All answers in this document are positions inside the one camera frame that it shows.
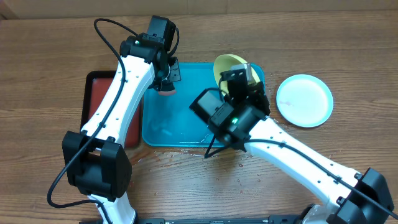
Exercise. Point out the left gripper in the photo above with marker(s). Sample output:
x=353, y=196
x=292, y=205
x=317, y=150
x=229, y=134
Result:
x=176, y=76

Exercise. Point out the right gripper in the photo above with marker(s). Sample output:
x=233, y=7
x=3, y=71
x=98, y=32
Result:
x=254, y=93

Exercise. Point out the yellow-green plate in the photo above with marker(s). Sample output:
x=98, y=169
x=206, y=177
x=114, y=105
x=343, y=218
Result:
x=224, y=63

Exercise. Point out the light blue plate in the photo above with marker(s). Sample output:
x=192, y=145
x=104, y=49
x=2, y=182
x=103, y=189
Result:
x=304, y=100

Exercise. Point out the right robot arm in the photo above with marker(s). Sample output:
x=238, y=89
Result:
x=240, y=119

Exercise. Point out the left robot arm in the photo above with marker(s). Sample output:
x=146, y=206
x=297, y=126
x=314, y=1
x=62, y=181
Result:
x=95, y=159

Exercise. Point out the teal plastic tray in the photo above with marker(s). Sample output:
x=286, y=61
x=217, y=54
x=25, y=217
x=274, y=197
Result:
x=168, y=121

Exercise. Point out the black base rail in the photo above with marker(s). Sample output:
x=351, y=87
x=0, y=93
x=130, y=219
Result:
x=273, y=219

